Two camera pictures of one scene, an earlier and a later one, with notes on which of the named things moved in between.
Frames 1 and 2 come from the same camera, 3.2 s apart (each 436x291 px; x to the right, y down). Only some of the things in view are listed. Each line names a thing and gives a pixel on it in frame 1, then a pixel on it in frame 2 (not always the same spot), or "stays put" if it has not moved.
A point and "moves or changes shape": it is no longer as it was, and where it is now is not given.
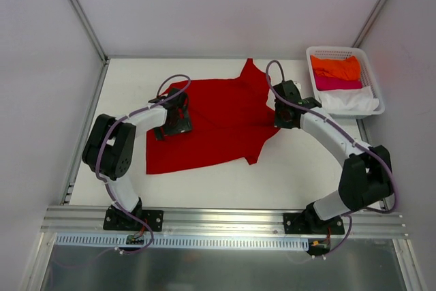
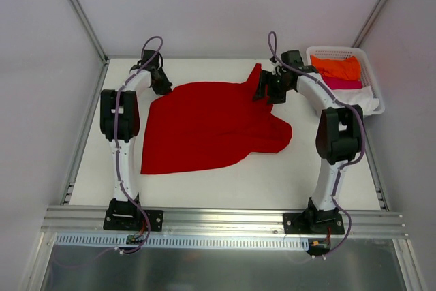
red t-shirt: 230,118 moves or changes shape
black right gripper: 283,120 to 268,86
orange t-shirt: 347,68 stays put
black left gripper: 180,126 to 162,86
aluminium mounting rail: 183,220 stays put
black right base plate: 300,223 stays put
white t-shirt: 354,101 stays put
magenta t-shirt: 331,83 stays put
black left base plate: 117,219 stays put
